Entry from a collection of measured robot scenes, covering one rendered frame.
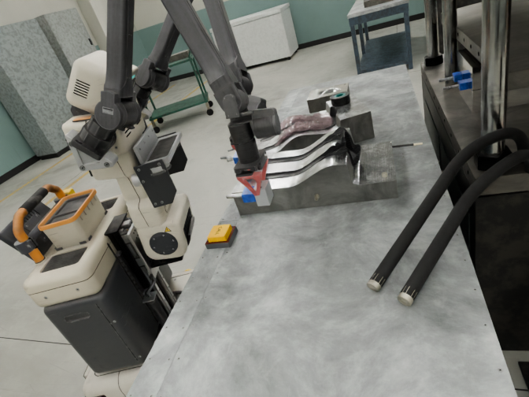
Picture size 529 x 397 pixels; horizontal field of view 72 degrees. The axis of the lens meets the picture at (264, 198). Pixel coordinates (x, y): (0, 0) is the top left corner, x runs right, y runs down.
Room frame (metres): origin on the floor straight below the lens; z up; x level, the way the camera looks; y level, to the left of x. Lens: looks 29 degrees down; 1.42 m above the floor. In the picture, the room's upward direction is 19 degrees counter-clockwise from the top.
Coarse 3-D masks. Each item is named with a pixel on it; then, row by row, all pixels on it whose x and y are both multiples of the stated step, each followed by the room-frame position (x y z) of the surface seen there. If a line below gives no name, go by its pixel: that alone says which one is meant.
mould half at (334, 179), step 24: (312, 144) 1.20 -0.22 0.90; (384, 144) 1.09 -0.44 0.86; (288, 168) 1.10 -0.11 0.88; (312, 168) 1.00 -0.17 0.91; (336, 168) 0.92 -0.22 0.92; (360, 168) 0.99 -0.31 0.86; (384, 168) 0.94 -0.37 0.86; (240, 192) 1.04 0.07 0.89; (288, 192) 0.98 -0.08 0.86; (312, 192) 0.95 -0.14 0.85; (336, 192) 0.92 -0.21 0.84; (360, 192) 0.90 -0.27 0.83; (384, 192) 0.87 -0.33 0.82
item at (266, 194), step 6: (264, 180) 0.91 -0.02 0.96; (252, 186) 0.93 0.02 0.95; (264, 186) 0.88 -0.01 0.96; (270, 186) 0.91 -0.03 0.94; (246, 192) 0.90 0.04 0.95; (264, 192) 0.87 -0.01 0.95; (270, 192) 0.90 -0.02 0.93; (246, 198) 0.90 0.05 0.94; (252, 198) 0.89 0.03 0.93; (258, 198) 0.88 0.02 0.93; (264, 198) 0.87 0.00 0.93; (270, 198) 0.88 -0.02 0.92; (258, 204) 0.88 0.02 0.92; (264, 204) 0.87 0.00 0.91
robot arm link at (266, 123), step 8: (224, 96) 0.89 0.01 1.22; (232, 96) 0.88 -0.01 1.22; (224, 104) 0.89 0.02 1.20; (232, 104) 0.88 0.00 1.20; (232, 112) 0.88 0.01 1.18; (240, 112) 0.94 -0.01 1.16; (248, 112) 0.88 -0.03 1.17; (256, 112) 0.88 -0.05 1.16; (264, 112) 0.87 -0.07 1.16; (272, 112) 0.86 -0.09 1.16; (256, 120) 0.87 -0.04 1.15; (264, 120) 0.86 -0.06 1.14; (272, 120) 0.85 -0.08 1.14; (256, 128) 0.86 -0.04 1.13; (264, 128) 0.85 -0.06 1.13; (272, 128) 0.85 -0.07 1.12; (280, 128) 0.88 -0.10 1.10; (256, 136) 0.87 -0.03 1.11; (264, 136) 0.86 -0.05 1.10
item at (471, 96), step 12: (468, 60) 1.33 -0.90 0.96; (468, 72) 1.29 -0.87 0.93; (480, 72) 1.23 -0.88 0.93; (468, 84) 1.29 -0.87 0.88; (480, 84) 1.23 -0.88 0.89; (468, 96) 1.29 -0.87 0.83; (480, 96) 1.23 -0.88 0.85; (516, 96) 1.18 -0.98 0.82; (528, 96) 1.17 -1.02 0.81; (480, 108) 1.23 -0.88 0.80
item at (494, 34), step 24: (432, 0) 1.93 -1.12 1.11; (504, 0) 0.86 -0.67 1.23; (432, 24) 1.93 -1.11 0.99; (504, 24) 0.86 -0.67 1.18; (432, 48) 1.93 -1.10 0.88; (504, 48) 0.86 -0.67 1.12; (504, 72) 0.86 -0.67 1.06; (504, 96) 0.86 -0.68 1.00; (504, 120) 0.86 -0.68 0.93; (504, 144) 0.86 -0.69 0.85; (480, 168) 0.88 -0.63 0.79
